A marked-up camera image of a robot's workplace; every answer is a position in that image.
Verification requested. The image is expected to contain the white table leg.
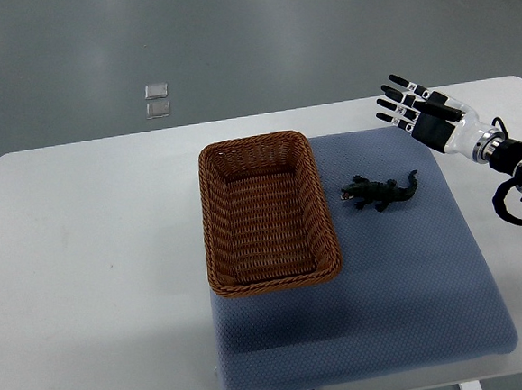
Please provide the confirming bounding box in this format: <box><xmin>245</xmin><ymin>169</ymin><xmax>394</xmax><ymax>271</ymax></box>
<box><xmin>459</xmin><ymin>380</ymin><xmax>483</xmax><ymax>390</ymax></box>

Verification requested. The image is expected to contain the dark toy crocodile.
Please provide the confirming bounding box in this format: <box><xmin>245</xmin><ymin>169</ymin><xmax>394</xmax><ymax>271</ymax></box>
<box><xmin>340</xmin><ymin>170</ymin><xmax>417</xmax><ymax>212</ymax></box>

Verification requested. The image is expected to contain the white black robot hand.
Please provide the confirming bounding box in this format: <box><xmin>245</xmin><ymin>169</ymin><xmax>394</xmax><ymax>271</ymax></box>
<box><xmin>376</xmin><ymin>74</ymin><xmax>506</xmax><ymax>163</ymax></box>

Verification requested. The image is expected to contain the brown wicker basket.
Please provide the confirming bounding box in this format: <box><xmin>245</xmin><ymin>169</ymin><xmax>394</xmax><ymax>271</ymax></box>
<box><xmin>198</xmin><ymin>131</ymin><xmax>343</xmax><ymax>298</ymax></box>

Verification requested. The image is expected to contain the blue foam mat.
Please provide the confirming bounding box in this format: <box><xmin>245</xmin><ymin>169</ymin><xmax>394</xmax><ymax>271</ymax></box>
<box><xmin>211</xmin><ymin>127</ymin><xmax>517</xmax><ymax>390</ymax></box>

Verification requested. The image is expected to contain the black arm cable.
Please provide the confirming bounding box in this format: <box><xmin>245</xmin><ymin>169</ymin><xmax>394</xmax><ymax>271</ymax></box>
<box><xmin>485</xmin><ymin>114</ymin><xmax>522</xmax><ymax>228</ymax></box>

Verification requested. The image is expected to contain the upper metal floor plate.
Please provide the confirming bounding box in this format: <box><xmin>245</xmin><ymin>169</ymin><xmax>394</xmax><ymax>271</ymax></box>
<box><xmin>144</xmin><ymin>82</ymin><xmax>169</xmax><ymax>100</ymax></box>

